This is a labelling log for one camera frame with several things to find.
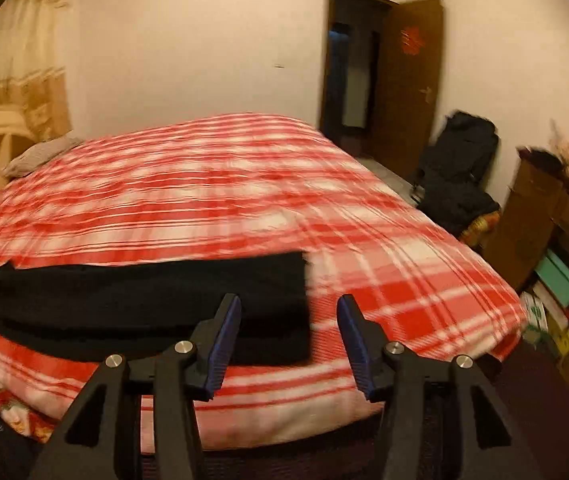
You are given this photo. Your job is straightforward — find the black backpack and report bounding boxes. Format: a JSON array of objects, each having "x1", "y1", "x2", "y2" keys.
[{"x1": 411, "y1": 110, "x2": 499, "y2": 237}]

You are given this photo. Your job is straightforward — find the teal box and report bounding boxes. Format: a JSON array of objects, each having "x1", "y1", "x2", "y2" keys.
[{"x1": 535, "y1": 250, "x2": 569, "y2": 308}]

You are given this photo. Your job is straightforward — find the beige patterned curtain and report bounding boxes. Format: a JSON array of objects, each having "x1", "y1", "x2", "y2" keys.
[{"x1": 0, "y1": 0, "x2": 72, "y2": 142}]

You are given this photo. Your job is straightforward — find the red door decoration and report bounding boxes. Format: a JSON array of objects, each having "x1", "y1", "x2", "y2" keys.
[{"x1": 400, "y1": 26, "x2": 425, "y2": 56}]

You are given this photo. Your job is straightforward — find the striped grey pillow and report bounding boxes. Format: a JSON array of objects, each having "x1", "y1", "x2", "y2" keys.
[{"x1": 1, "y1": 136, "x2": 84, "y2": 179}]

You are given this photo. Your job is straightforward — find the brown wooden dresser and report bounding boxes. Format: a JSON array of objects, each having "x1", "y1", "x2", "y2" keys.
[{"x1": 484, "y1": 148, "x2": 569, "y2": 384}]

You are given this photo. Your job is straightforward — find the red plaid bed cover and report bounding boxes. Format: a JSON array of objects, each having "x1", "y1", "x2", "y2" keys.
[{"x1": 0, "y1": 114, "x2": 525, "y2": 450}]

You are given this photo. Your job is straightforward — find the black pants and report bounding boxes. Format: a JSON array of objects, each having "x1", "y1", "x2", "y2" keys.
[{"x1": 0, "y1": 252, "x2": 311, "y2": 366}]

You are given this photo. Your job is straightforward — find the brown wooden door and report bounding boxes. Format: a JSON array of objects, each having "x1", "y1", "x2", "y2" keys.
[{"x1": 371, "y1": 0, "x2": 445, "y2": 181}]

